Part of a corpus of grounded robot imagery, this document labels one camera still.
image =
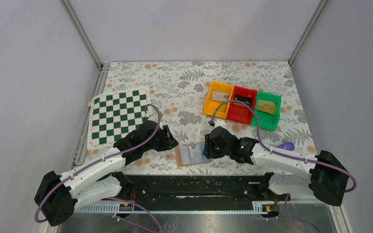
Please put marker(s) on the yellow plastic bin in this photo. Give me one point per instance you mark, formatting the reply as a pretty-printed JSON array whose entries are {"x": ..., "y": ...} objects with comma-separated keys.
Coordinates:
[{"x": 217, "y": 94}]

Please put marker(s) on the black card in red bin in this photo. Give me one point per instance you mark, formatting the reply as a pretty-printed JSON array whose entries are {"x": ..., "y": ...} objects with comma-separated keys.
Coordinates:
[{"x": 243, "y": 100}]

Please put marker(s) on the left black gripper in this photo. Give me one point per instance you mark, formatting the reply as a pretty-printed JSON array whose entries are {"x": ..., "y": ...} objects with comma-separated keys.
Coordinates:
[{"x": 167, "y": 138}]

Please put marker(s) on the purple marker pen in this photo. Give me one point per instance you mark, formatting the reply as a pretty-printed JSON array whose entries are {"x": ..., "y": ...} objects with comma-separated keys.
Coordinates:
[{"x": 287, "y": 146}]

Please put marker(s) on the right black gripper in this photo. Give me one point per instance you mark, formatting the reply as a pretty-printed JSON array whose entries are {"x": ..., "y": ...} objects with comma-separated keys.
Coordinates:
[{"x": 211, "y": 146}]

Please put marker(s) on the green white chessboard mat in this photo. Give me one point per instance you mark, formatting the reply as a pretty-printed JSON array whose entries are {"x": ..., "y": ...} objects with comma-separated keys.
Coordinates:
[{"x": 115, "y": 114}]

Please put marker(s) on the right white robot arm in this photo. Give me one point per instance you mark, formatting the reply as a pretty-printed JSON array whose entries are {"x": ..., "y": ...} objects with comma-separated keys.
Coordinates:
[{"x": 322, "y": 175}]

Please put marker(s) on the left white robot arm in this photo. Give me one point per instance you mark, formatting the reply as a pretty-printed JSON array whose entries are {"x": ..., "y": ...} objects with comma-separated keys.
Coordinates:
[{"x": 60, "y": 195}]

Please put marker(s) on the green plastic bin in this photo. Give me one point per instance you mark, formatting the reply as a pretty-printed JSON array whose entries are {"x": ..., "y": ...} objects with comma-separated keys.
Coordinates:
[{"x": 267, "y": 121}]

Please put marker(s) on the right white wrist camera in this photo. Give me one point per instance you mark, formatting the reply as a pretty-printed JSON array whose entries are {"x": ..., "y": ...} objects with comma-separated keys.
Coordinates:
[{"x": 219, "y": 123}]

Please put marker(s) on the red plastic bin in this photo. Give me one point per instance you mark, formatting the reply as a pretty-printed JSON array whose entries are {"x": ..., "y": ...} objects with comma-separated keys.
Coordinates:
[{"x": 240, "y": 113}]

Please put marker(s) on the gold card in green bin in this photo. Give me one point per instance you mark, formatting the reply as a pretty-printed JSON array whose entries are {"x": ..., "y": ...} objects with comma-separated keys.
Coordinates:
[{"x": 266, "y": 106}]

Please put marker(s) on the tan leather card holder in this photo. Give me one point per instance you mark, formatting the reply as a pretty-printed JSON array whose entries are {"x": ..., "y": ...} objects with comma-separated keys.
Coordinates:
[{"x": 189, "y": 155}]

